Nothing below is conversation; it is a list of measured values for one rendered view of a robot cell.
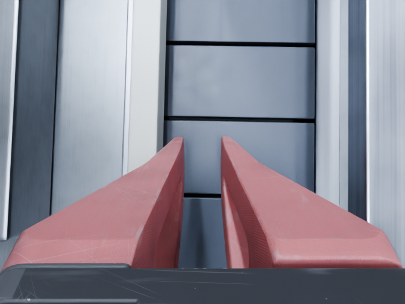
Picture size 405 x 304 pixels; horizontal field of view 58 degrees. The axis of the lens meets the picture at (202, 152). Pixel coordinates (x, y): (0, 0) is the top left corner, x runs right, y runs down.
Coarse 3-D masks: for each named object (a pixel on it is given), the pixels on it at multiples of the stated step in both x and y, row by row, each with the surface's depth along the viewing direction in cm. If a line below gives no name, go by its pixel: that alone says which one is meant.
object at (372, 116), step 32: (352, 0) 11; (384, 0) 10; (352, 32) 11; (384, 32) 10; (352, 64) 11; (384, 64) 10; (352, 96) 11; (384, 96) 10; (352, 128) 11; (384, 128) 10; (352, 160) 11; (384, 160) 10; (352, 192) 11; (384, 192) 10; (384, 224) 10
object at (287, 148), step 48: (192, 0) 19; (240, 0) 19; (288, 0) 19; (192, 48) 18; (240, 48) 18; (288, 48) 18; (192, 96) 18; (240, 96) 18; (288, 96) 18; (192, 144) 18; (240, 144) 18; (288, 144) 18; (192, 192) 18; (192, 240) 18
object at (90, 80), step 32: (64, 0) 24; (96, 0) 24; (64, 32) 24; (96, 32) 24; (64, 64) 24; (96, 64) 24; (64, 96) 24; (96, 96) 24; (64, 128) 23; (96, 128) 23; (64, 160) 23; (96, 160) 23; (64, 192) 23; (0, 256) 23
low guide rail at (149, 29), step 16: (144, 0) 15; (160, 0) 15; (144, 16) 15; (160, 16) 15; (144, 32) 15; (160, 32) 15; (144, 48) 15; (160, 48) 15; (144, 64) 15; (160, 64) 15; (144, 80) 15; (160, 80) 15; (144, 96) 15; (160, 96) 15; (144, 112) 15; (160, 112) 16; (144, 128) 15; (160, 128) 16; (128, 144) 15; (144, 144) 15; (160, 144) 16; (128, 160) 15; (144, 160) 15
